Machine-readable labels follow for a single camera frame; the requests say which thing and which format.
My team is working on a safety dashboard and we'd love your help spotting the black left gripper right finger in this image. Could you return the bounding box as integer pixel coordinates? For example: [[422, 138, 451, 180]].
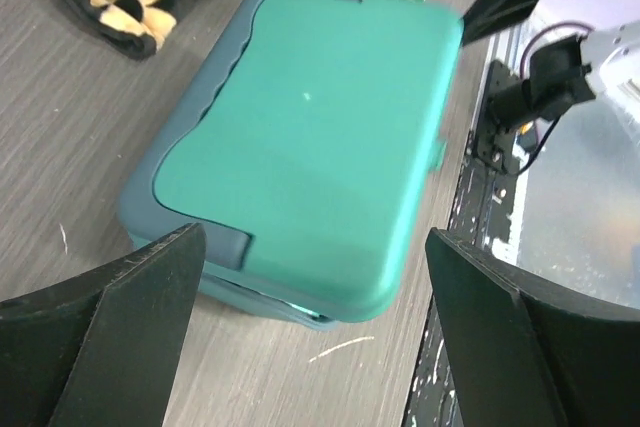
[[425, 228, 639, 426]]

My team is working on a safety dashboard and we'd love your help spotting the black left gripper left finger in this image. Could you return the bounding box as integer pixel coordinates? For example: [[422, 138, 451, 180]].
[[1, 224, 206, 426]]

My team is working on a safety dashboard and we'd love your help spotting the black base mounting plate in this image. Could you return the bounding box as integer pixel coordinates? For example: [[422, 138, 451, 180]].
[[402, 59, 531, 427]]

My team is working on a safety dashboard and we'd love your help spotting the teal medicine kit box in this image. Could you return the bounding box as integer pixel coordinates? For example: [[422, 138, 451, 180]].
[[118, 0, 463, 330]]

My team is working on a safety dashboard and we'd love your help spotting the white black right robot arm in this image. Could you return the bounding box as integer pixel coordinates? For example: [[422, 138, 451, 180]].
[[399, 0, 639, 136]]

